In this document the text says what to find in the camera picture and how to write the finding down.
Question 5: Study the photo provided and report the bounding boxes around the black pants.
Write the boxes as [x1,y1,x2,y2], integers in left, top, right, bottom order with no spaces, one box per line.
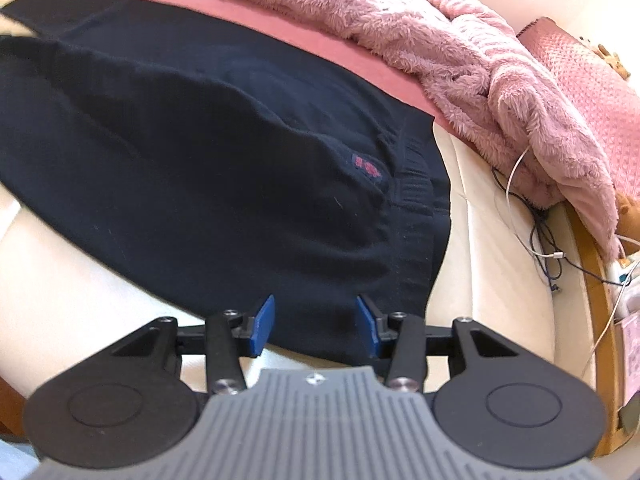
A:
[1,0,451,365]

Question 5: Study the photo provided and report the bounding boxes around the fluffy pink blanket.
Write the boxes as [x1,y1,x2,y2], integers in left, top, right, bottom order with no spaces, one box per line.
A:
[250,0,618,260]

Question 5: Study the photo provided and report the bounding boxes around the pink textured pillow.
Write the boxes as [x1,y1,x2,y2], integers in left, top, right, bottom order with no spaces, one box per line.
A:
[518,18,640,196]

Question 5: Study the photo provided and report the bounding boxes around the wooden bed frame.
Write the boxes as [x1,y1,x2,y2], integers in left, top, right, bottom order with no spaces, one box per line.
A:
[565,204,628,457]

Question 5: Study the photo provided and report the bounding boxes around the black cable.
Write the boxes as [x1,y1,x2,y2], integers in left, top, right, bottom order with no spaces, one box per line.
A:
[491,167,624,294]

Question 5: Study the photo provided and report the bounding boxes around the pink bed sheet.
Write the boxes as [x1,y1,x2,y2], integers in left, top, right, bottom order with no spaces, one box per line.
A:
[0,0,442,126]

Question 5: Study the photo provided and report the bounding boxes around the white charging cable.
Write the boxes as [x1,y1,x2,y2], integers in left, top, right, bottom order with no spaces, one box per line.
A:
[504,146,640,380]

